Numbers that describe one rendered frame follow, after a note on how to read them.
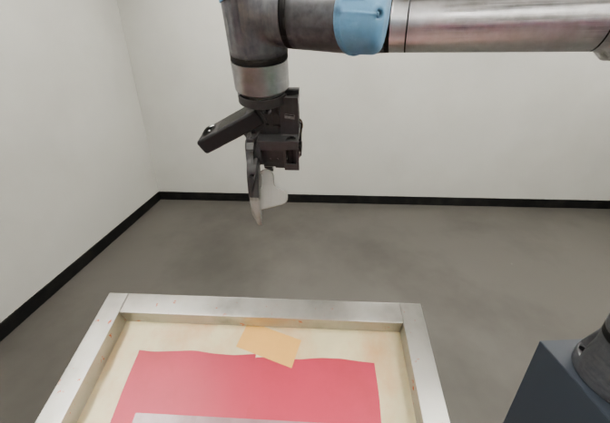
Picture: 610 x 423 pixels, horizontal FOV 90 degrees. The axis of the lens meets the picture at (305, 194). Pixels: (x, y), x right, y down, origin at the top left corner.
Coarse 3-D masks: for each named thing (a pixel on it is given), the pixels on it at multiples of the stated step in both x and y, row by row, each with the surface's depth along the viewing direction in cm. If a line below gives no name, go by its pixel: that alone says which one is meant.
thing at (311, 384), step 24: (264, 360) 52; (312, 360) 52; (336, 360) 52; (264, 384) 49; (288, 384) 49; (312, 384) 49; (336, 384) 49; (360, 384) 49; (264, 408) 47; (288, 408) 47; (312, 408) 47; (336, 408) 46; (360, 408) 46
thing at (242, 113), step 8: (240, 112) 46; (248, 112) 44; (256, 112) 43; (224, 120) 47; (232, 120) 45; (240, 120) 44; (248, 120) 44; (256, 120) 44; (208, 128) 47; (216, 128) 46; (224, 128) 45; (232, 128) 45; (240, 128) 44; (248, 128) 44; (208, 136) 46; (216, 136) 46; (224, 136) 46; (232, 136) 45; (240, 136) 46; (200, 144) 47; (208, 144) 47; (216, 144) 47; (208, 152) 48
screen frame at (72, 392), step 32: (96, 320) 54; (128, 320) 57; (160, 320) 57; (192, 320) 56; (224, 320) 55; (256, 320) 55; (288, 320) 54; (320, 320) 54; (352, 320) 53; (384, 320) 53; (416, 320) 53; (96, 352) 50; (416, 352) 49; (64, 384) 46; (416, 384) 46; (64, 416) 44; (416, 416) 45
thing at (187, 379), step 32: (160, 352) 53; (192, 352) 53; (128, 384) 49; (160, 384) 49; (192, 384) 49; (224, 384) 49; (128, 416) 46; (160, 416) 46; (192, 416) 46; (224, 416) 46
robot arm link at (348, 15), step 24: (288, 0) 31; (312, 0) 31; (336, 0) 30; (360, 0) 30; (384, 0) 30; (288, 24) 32; (312, 24) 32; (336, 24) 31; (360, 24) 30; (384, 24) 32; (312, 48) 35; (336, 48) 34; (360, 48) 33
